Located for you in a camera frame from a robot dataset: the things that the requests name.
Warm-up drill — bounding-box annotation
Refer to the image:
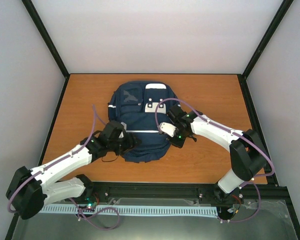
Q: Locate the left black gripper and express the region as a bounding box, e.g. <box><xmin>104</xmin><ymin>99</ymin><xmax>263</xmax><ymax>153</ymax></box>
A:
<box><xmin>109</xmin><ymin>133</ymin><xmax>143</xmax><ymax>156</ymax></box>

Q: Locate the black frame post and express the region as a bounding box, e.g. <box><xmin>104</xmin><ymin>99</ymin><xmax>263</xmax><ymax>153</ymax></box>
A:
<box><xmin>21</xmin><ymin>0</ymin><xmax>70</xmax><ymax>79</ymax></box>
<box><xmin>241</xmin><ymin>0</ymin><xmax>295</xmax><ymax>78</ymax></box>

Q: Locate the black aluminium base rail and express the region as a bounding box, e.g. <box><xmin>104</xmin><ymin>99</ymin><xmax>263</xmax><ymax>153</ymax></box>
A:
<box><xmin>22</xmin><ymin>181</ymin><xmax>290</xmax><ymax>204</ymax></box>

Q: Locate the black frame post left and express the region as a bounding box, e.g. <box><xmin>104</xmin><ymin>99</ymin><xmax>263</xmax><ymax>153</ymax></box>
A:
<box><xmin>21</xmin><ymin>0</ymin><xmax>70</xmax><ymax>79</ymax></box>

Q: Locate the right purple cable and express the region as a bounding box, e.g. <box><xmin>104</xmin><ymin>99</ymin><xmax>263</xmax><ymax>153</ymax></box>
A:
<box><xmin>154</xmin><ymin>97</ymin><xmax>276</xmax><ymax>224</ymax></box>

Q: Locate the light blue cable duct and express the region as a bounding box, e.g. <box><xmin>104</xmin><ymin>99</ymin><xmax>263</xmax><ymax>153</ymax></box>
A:
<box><xmin>39</xmin><ymin>202</ymin><xmax>219</xmax><ymax>218</ymax></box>

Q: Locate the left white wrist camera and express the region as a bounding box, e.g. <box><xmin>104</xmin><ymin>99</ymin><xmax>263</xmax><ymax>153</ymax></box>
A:
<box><xmin>119</xmin><ymin>122</ymin><xmax>127</xmax><ymax>139</ymax></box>

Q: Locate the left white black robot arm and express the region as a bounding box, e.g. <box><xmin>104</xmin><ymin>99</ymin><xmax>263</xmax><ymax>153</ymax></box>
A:
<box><xmin>6</xmin><ymin>121</ymin><xmax>142</xmax><ymax>220</ymax></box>

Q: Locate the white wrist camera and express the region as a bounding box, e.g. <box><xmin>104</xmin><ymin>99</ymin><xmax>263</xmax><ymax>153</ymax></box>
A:
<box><xmin>159</xmin><ymin>122</ymin><xmax>177</xmax><ymax>138</ymax></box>
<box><xmin>119</xmin><ymin>122</ymin><xmax>127</xmax><ymax>139</ymax></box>

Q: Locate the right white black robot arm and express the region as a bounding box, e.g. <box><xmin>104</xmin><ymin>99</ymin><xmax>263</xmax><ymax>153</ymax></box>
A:
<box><xmin>159</xmin><ymin>105</ymin><xmax>267</xmax><ymax>203</ymax></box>

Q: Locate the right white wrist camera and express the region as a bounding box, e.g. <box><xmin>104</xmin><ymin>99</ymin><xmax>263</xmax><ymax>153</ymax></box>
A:
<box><xmin>159</xmin><ymin>122</ymin><xmax>177</xmax><ymax>138</ymax></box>

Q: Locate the navy blue student backpack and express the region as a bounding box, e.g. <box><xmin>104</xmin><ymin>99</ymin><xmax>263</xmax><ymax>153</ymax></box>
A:
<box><xmin>108</xmin><ymin>80</ymin><xmax>180</xmax><ymax>163</ymax></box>

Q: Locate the black frame post right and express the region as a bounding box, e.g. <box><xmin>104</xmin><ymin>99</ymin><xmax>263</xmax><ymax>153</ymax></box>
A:
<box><xmin>241</xmin><ymin>0</ymin><xmax>295</xmax><ymax>78</ymax></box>

